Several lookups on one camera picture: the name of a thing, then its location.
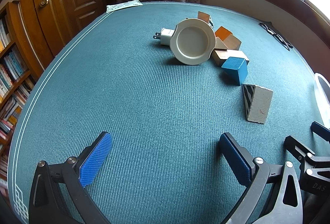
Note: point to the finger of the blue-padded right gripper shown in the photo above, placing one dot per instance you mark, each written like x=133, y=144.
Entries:
x=302, y=153
x=320, y=130

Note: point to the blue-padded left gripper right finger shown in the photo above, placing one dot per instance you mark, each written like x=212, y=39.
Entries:
x=284, y=203

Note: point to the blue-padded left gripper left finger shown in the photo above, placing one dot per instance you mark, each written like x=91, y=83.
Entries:
x=47, y=204

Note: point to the grey striped wooden wedge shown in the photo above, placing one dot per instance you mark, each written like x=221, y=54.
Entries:
x=257, y=102

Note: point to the blue wooden cube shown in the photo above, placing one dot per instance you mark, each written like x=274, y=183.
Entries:
x=236, y=69

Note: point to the plain wooden cube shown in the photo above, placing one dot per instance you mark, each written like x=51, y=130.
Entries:
x=220, y=56

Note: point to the white painted wooden block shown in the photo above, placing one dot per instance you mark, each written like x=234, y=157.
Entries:
x=220, y=44

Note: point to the small white ceramic dish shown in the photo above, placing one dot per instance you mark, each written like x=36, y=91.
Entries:
x=193, y=41

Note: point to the brown striped wooden wedge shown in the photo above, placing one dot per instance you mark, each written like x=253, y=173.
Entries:
x=206, y=18

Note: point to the white power adapter plug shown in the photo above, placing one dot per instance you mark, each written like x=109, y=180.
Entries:
x=164, y=36

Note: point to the orange wooden block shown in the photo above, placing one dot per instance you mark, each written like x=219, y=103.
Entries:
x=222, y=33

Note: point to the clear glass bowl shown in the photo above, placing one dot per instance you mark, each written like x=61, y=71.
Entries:
x=322, y=90

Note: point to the black eyeglasses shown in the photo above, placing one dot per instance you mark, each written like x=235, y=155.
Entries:
x=287, y=45

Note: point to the wooden bookshelf with books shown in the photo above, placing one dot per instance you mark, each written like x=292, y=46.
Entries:
x=16, y=84

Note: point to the green mat table cover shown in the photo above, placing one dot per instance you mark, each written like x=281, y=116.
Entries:
x=165, y=118

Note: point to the brass door knob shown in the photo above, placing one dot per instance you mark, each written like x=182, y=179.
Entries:
x=43, y=3

